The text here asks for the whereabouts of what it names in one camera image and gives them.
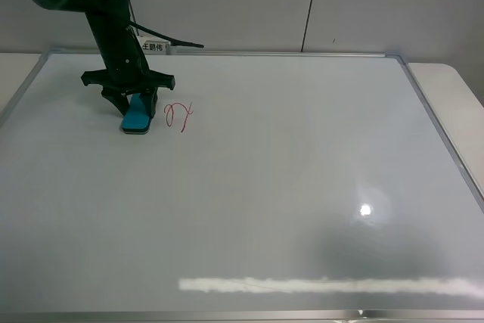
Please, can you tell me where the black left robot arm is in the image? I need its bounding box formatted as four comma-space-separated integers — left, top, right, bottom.
32, 0, 175, 117

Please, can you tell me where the white whiteboard with aluminium frame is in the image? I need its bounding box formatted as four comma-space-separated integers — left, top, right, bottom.
1, 53, 483, 322

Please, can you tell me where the red marker scribble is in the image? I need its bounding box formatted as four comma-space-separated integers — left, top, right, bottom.
163, 102, 194, 133

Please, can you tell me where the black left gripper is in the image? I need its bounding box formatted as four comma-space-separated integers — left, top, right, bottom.
81, 13, 175, 119

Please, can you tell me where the teal whiteboard eraser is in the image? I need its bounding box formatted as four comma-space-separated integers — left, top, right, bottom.
120, 94, 151, 135

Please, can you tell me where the black cable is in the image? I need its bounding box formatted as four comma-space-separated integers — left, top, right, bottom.
124, 20, 205, 50

